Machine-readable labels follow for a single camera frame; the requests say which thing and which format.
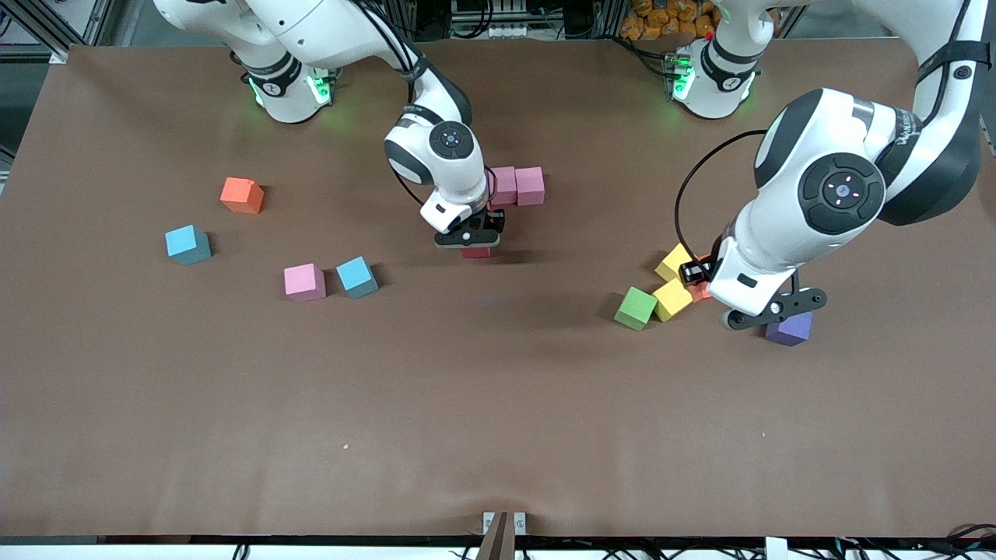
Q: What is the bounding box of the bag of orange snacks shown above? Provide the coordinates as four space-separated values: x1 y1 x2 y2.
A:
620 0 721 41

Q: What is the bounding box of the purple foam cube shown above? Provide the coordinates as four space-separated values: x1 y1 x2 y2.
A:
765 313 814 347

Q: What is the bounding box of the cyan foam cube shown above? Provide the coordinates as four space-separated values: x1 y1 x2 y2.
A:
165 225 212 266
336 256 380 299

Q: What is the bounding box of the yellow foam cube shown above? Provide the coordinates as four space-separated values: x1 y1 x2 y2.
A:
654 243 696 283
652 279 694 323

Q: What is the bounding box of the pink foam cube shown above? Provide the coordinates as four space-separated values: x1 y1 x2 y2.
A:
283 263 327 303
489 166 518 206
515 166 545 207

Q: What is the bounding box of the black cable bundle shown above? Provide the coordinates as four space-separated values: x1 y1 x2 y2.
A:
825 523 996 560

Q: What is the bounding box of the orange foam cube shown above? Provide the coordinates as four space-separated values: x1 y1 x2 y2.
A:
688 254 714 303
219 177 265 215

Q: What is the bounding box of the black base cable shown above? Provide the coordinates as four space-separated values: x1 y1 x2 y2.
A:
619 35 678 79

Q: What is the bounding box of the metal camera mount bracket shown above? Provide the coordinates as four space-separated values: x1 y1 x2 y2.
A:
482 510 528 560

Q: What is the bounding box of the green foam cube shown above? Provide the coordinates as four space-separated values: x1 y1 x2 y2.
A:
614 286 659 332

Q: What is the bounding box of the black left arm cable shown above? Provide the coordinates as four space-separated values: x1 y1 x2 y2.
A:
674 129 771 267

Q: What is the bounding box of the aluminium frame rail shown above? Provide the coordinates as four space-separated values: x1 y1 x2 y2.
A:
0 0 117 65

